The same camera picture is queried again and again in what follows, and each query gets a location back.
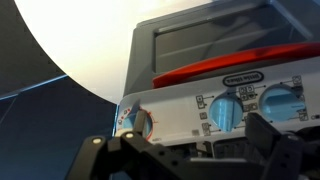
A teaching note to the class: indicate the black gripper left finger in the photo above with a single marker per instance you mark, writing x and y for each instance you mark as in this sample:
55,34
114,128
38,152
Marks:
110,156

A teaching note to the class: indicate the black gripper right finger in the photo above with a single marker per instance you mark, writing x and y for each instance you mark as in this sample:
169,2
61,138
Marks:
283,153

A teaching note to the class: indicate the blue stove knob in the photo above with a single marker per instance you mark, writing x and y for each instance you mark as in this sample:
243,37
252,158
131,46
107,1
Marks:
281,103
226,111

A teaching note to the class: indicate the blue knob with red dial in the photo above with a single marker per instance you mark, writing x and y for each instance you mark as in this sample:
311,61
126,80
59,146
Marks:
127,125

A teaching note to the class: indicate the grey toy stove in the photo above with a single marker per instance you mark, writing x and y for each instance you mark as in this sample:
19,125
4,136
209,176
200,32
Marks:
176,110

